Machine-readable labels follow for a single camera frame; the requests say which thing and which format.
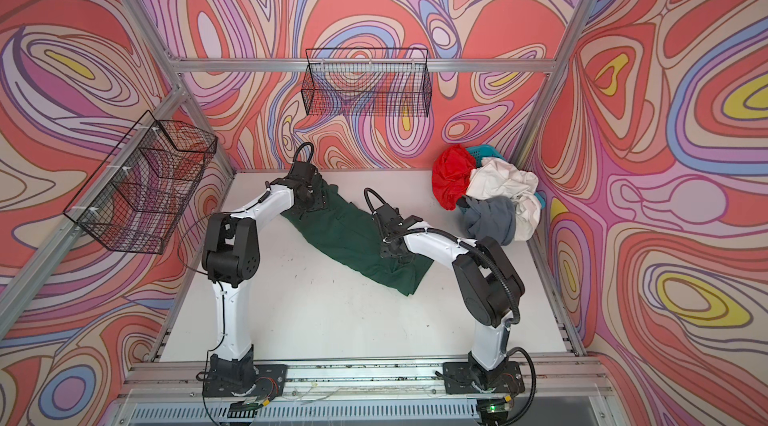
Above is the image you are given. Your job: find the white t shirt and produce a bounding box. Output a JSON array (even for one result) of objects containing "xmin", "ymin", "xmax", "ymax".
[{"xmin": 466, "ymin": 157, "xmax": 544, "ymax": 242}]

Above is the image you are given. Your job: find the black wire basket wall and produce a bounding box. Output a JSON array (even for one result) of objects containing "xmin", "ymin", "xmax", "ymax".
[
  {"xmin": 63, "ymin": 112, "xmax": 218, "ymax": 255},
  {"xmin": 301, "ymin": 47, "xmax": 432, "ymax": 118}
]

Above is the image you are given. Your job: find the green t shirt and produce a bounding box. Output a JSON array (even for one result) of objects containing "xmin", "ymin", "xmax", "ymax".
[{"xmin": 282, "ymin": 181, "xmax": 433, "ymax": 296}]

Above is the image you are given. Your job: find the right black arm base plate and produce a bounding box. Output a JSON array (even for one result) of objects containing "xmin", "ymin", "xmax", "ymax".
[{"xmin": 435, "ymin": 360, "xmax": 526, "ymax": 397}]

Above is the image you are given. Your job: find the black wire basket back wall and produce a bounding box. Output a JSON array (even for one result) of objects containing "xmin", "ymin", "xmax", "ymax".
[{"xmin": 301, "ymin": 47, "xmax": 432, "ymax": 118}]

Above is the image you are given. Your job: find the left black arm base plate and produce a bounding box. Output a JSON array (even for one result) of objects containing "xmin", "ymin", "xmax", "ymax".
[{"xmin": 202, "ymin": 362, "xmax": 288, "ymax": 399}]

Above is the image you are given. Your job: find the red t shirt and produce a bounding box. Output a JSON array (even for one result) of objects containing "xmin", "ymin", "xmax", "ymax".
[{"xmin": 431, "ymin": 145, "xmax": 476, "ymax": 211}]

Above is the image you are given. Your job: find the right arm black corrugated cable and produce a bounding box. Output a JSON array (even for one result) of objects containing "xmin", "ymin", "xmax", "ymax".
[{"xmin": 363, "ymin": 187, "xmax": 539, "ymax": 426}]

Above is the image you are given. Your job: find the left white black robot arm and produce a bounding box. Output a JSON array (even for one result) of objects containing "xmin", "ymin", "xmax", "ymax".
[{"xmin": 201, "ymin": 160, "xmax": 327, "ymax": 394}]

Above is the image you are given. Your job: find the aluminium frame back beam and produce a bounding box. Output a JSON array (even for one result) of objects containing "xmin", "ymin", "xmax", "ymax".
[{"xmin": 170, "ymin": 59, "xmax": 556, "ymax": 73}]

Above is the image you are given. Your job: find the black wire basket left wall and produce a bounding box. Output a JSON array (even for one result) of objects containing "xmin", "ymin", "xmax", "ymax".
[{"xmin": 63, "ymin": 112, "xmax": 218, "ymax": 255}]

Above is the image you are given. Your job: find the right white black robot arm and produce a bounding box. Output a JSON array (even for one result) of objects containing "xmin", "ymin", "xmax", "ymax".
[{"xmin": 372, "ymin": 205, "xmax": 526, "ymax": 396}]

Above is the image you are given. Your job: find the aluminium front rail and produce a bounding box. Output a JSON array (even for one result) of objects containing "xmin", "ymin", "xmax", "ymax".
[{"xmin": 103, "ymin": 355, "xmax": 629, "ymax": 425}]

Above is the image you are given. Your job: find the grey t shirt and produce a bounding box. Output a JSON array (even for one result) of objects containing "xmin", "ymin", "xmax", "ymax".
[{"xmin": 457, "ymin": 196, "xmax": 517, "ymax": 246}]

